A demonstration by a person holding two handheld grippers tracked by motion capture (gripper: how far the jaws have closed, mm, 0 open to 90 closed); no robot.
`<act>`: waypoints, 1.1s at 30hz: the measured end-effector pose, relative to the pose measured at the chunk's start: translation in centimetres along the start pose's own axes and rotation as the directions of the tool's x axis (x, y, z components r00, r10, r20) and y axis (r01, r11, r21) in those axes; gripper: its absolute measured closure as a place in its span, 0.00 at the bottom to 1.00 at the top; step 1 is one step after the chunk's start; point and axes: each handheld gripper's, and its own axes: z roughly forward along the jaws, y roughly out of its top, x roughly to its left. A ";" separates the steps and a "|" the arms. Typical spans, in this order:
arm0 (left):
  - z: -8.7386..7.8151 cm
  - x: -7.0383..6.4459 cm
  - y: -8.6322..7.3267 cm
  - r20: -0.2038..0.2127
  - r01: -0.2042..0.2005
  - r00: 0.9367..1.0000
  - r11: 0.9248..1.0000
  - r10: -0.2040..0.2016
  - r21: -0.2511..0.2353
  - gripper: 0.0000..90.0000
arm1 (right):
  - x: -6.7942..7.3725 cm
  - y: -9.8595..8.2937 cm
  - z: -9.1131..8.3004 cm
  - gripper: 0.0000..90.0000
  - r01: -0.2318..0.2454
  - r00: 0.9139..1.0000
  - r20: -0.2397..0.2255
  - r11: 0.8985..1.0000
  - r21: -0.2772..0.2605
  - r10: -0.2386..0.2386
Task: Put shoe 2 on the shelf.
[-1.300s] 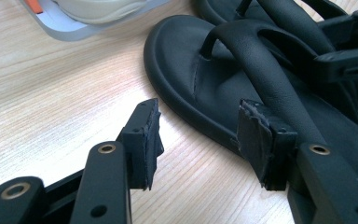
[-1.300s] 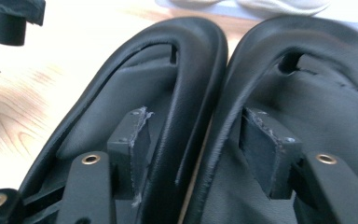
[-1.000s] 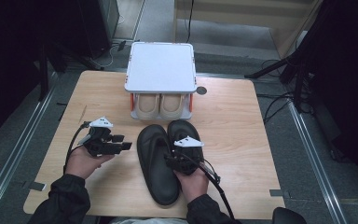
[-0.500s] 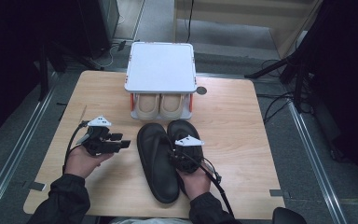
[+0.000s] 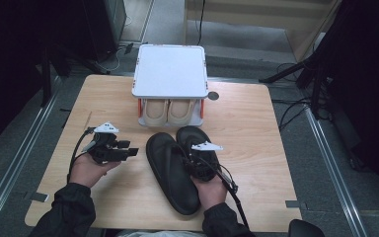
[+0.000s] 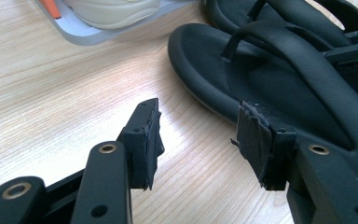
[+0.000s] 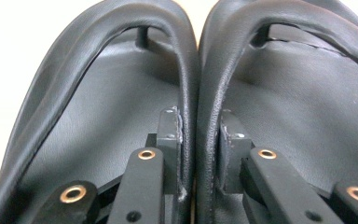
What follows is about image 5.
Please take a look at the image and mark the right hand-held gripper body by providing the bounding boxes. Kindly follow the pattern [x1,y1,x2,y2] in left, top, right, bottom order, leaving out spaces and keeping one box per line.
[183,141,224,183]

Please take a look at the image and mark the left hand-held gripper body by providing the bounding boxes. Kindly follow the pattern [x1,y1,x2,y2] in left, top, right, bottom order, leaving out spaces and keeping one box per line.
[86,121,130,165]

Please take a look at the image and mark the black flip-flop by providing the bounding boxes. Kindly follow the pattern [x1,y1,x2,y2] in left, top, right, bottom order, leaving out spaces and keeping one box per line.
[145,131,201,216]
[176,125,222,183]

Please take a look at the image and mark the cream holed clog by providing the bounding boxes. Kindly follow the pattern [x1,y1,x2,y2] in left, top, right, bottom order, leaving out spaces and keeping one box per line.
[167,98,198,127]
[142,98,170,127]

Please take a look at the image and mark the white two-tier shoe rack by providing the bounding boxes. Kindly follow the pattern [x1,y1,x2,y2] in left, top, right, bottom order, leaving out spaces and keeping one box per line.
[131,43,209,128]

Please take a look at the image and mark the person's left hand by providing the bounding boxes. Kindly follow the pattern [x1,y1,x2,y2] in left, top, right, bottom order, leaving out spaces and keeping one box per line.
[68,152,122,189]

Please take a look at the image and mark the person's right hand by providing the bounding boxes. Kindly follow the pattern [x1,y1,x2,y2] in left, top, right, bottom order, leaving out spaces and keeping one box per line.
[190,174,229,212]

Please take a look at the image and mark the person's grey trousers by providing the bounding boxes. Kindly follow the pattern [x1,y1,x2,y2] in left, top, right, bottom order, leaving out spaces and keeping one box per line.
[116,230,211,237]

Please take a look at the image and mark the grey tape strip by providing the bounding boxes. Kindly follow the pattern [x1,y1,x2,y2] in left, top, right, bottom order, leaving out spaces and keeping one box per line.
[24,192,49,203]
[285,199,309,210]

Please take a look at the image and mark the black metal stand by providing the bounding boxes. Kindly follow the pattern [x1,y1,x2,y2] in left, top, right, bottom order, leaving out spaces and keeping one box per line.
[39,42,111,107]

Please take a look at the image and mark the black cabinet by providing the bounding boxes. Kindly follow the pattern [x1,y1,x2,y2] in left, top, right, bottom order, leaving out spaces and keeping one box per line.
[82,0,127,62]

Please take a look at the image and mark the dark rounded object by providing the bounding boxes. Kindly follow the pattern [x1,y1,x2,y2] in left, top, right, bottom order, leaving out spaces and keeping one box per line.
[287,218,326,237]

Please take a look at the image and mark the black tripod stand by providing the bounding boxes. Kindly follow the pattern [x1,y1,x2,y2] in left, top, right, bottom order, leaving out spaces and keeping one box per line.
[259,48,331,119]

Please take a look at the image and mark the left hand-held gripper cable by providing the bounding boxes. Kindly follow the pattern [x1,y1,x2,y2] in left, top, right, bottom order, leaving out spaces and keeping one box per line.
[66,126,97,184]

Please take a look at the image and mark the hand-held gripper cable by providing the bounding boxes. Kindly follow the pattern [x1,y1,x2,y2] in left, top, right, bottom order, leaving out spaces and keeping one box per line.
[206,157,251,230]
[66,126,97,184]

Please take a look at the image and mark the right hand-held gripper cable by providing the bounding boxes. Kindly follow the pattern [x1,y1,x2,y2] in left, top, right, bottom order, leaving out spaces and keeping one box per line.
[206,157,251,230]

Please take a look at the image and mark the white floor cable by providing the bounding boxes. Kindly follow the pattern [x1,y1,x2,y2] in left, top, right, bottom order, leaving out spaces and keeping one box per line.
[97,45,136,74]

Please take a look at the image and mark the metal floor rail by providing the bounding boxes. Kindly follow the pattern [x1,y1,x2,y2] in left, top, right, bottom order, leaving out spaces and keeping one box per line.
[304,108,369,237]
[0,75,63,228]

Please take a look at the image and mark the black floor cables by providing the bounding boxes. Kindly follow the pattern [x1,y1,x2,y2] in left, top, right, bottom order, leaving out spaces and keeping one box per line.
[270,62,314,132]

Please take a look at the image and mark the black hanging cable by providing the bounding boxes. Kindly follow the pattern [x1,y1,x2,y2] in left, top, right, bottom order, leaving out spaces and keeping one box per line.
[196,0,207,46]

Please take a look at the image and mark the light wooden frame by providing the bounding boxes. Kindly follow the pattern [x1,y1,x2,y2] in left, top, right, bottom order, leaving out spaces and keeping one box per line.
[183,0,341,62]

